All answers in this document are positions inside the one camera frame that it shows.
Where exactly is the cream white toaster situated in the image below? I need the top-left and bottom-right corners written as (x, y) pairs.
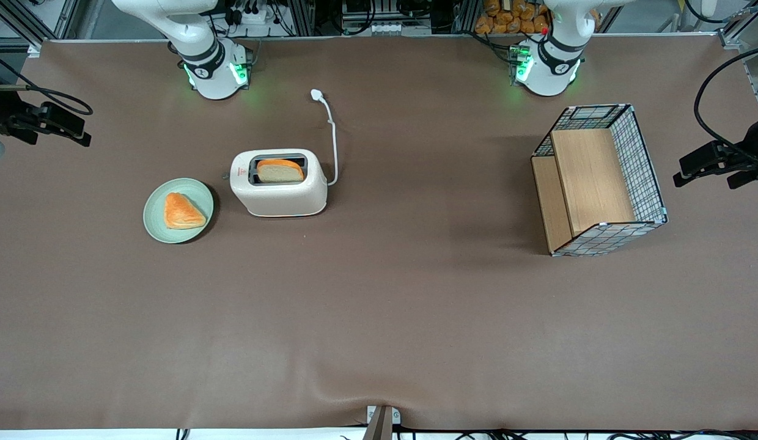
top-left (223, 148), bottom-right (328, 218)

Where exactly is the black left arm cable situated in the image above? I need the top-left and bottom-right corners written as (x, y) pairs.
top-left (694, 44), bottom-right (758, 149)

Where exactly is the white power strip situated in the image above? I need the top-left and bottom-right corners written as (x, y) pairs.
top-left (229, 5), bottom-right (283, 26)

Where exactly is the pale green round plate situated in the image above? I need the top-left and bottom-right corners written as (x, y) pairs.
top-left (143, 178), bottom-right (215, 244)

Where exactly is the wooden step shelf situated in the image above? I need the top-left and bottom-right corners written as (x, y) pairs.
top-left (532, 128), bottom-right (636, 253)

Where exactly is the triangular golden puff pastry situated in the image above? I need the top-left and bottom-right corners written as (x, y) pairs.
top-left (164, 192), bottom-right (207, 230)

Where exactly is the white toaster power cable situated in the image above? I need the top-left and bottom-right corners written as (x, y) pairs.
top-left (310, 89), bottom-right (340, 186)

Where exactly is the grey metal table bracket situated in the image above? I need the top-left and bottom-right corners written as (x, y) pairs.
top-left (362, 405), bottom-right (402, 440)

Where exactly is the brown table cover mat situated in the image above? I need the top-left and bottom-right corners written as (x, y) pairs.
top-left (0, 34), bottom-right (758, 431)

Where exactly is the black wire grid basket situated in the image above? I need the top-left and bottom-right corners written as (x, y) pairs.
top-left (531, 104), bottom-right (668, 257)

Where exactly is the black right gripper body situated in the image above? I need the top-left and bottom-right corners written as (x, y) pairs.
top-left (0, 90), bottom-right (43, 144)

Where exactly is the bag of orange buns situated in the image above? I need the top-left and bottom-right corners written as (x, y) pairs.
top-left (474, 0), bottom-right (552, 35)

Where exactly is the bread slice with brown crust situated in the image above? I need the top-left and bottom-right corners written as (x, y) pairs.
top-left (257, 159), bottom-right (305, 184)

